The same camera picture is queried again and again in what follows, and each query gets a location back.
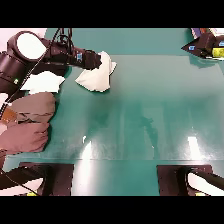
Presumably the grey-brown garment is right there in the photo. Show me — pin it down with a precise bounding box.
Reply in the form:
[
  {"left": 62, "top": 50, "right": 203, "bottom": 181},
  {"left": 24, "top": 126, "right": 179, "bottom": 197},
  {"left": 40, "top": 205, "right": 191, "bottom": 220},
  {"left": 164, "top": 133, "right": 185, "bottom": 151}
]
[{"left": 8, "top": 92, "right": 57, "bottom": 125}]

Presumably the black cable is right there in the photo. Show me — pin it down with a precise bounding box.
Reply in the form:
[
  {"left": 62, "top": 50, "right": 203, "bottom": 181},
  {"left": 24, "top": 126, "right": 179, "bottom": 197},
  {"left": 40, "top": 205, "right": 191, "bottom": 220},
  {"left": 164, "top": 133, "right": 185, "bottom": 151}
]
[{"left": 50, "top": 27, "right": 75, "bottom": 51}]

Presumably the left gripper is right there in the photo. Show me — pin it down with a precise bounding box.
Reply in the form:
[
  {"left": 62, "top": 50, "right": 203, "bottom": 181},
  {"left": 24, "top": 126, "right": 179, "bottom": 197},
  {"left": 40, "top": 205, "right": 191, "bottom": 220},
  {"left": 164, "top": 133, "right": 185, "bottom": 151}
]
[{"left": 77, "top": 49, "right": 103, "bottom": 71}]

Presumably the red-brown garment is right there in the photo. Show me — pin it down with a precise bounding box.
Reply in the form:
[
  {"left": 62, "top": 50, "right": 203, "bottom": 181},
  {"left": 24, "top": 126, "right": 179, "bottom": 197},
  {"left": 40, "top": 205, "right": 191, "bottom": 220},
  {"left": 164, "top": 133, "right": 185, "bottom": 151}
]
[{"left": 0, "top": 121, "right": 51, "bottom": 155}]

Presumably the orange-brown garment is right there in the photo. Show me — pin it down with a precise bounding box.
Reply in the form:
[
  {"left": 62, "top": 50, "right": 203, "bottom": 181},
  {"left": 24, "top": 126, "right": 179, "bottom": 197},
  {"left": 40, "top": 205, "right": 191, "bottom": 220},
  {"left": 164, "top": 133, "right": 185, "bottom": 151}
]
[{"left": 0, "top": 105, "right": 18, "bottom": 125}]

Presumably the white garment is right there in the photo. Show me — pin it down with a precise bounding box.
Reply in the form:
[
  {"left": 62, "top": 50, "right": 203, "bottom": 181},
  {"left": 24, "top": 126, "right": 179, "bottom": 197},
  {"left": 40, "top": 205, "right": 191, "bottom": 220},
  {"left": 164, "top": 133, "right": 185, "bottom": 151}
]
[{"left": 19, "top": 70, "right": 67, "bottom": 95}]

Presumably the off-white T-shirt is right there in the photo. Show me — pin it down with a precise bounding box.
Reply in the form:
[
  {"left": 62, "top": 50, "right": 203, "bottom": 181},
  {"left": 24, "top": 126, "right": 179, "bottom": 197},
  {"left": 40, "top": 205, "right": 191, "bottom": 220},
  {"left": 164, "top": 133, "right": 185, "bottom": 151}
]
[{"left": 74, "top": 50, "right": 118, "bottom": 94}]

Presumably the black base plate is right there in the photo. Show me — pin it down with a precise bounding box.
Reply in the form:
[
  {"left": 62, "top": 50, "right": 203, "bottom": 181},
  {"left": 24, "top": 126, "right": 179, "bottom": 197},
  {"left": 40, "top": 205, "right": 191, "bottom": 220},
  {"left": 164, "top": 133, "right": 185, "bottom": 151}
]
[
  {"left": 19, "top": 162, "right": 75, "bottom": 197},
  {"left": 156, "top": 164, "right": 214, "bottom": 197}
]

